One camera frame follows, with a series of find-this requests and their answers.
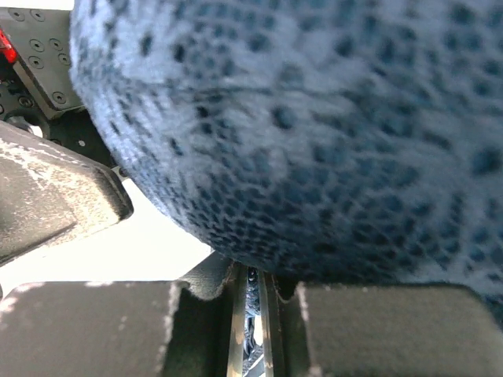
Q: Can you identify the dark blue lace bra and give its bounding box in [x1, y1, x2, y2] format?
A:
[70, 1, 502, 303]

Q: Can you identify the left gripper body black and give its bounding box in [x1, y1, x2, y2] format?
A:
[1, 122, 134, 265]

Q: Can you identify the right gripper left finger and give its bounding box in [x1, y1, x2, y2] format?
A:
[1, 254, 247, 376]

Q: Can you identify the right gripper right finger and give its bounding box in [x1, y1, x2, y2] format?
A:
[261, 273, 502, 376]

